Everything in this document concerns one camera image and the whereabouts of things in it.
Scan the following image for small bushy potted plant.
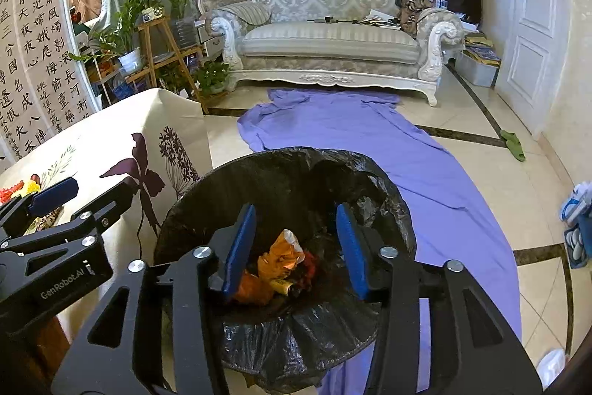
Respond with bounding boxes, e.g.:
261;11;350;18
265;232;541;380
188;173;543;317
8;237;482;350
192;61;232;95

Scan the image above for purple floor cloth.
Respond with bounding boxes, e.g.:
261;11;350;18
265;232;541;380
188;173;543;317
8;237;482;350
237;88;523;395

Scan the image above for brown patterned cloth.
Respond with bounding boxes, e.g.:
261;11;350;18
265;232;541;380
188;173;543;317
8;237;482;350
398;0;433;37

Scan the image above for plant in blue-white pot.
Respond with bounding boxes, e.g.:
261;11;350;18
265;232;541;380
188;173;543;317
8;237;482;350
119;0;166;24

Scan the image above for black-bagged trash bin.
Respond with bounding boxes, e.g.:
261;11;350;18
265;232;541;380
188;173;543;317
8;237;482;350
152;147;417;391

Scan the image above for stack of yellow-blue cloths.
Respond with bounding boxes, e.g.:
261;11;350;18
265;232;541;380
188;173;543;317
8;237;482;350
462;31;502;65

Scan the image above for white drawer cabinet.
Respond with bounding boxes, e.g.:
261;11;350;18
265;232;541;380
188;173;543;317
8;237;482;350
196;25;227;58

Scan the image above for white carved sofa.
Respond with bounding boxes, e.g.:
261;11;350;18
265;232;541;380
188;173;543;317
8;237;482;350
206;0;465;107

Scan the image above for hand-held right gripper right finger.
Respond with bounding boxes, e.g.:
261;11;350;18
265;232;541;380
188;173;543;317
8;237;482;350
335;203;544;395

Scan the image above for brown glass bottle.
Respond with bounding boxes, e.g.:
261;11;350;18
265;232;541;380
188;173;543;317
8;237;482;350
270;278;301;298

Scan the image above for green slippers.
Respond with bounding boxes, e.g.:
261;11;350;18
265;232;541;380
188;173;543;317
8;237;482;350
499;130;527;162

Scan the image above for calligraphy wall scroll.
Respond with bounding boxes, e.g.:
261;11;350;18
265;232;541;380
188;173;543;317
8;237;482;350
0;0;100;174

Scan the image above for blue-white sneakers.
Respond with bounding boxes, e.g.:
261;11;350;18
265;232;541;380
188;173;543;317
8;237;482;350
559;184;592;227

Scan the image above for white wire rack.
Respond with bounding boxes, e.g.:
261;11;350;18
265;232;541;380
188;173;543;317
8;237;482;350
85;62;125;104

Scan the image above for translucent orange plastic wrapper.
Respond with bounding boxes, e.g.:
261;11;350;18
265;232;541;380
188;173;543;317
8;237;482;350
258;229;306;280

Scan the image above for white panel door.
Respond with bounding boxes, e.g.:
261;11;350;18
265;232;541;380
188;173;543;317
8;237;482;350
495;0;576;141

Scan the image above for wooden plant stand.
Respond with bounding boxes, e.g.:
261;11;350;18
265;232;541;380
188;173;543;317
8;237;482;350
125;16;206;113

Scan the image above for striped cushion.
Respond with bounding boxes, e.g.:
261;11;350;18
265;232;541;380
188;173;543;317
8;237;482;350
219;1;271;26

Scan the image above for floral cream tablecloth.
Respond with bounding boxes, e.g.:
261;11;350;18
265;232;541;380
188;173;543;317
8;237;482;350
0;87;214;266

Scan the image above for leafy plant in white pot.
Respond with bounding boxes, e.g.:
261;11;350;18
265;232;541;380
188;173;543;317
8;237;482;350
69;22;142;75

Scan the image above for pile of papers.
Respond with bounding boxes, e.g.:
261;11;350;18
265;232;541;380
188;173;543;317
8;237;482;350
358;10;401;28

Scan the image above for grey plastic storage box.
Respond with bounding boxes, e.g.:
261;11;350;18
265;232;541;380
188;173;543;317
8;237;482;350
458;53;498;88

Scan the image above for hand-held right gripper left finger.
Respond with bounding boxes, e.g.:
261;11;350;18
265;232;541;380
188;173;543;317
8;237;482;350
51;203;257;395

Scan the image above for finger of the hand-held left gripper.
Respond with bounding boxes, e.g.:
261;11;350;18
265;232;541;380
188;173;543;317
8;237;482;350
0;177;79;234
0;181;140;259

